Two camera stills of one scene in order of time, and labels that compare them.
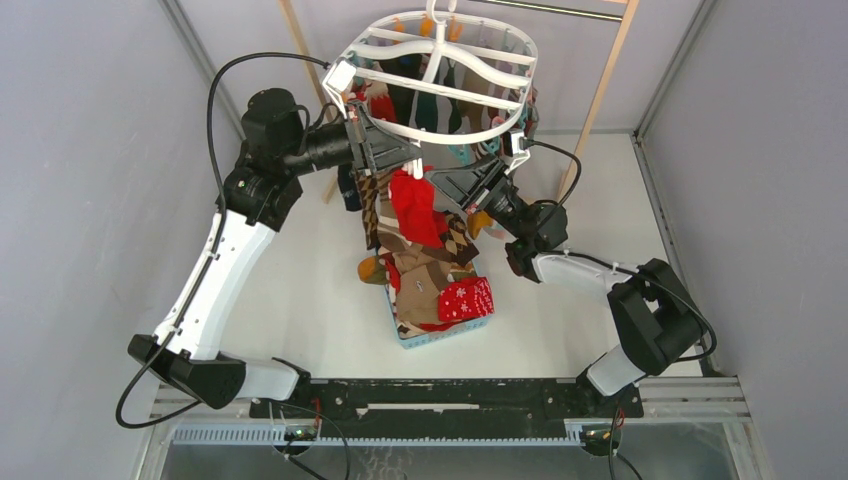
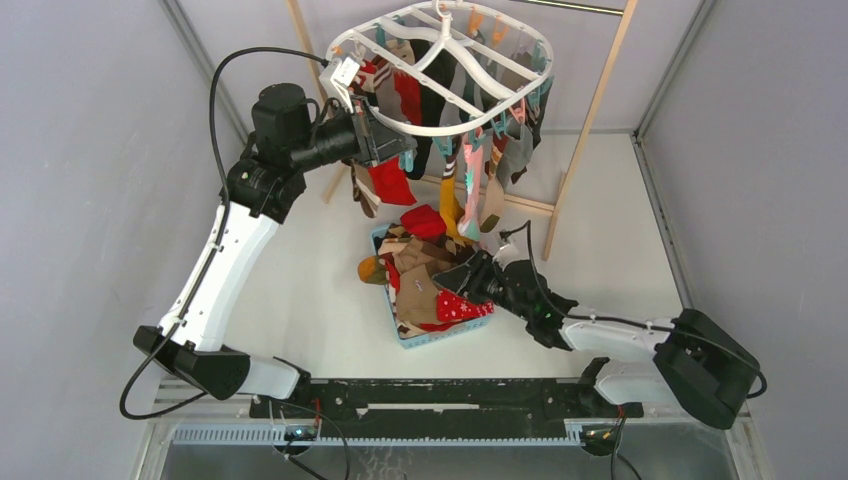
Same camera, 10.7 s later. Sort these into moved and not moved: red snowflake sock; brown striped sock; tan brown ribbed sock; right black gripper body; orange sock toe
Moved: brown striped sock; right black gripper body
Not moved: red snowflake sock; orange sock toe; tan brown ribbed sock
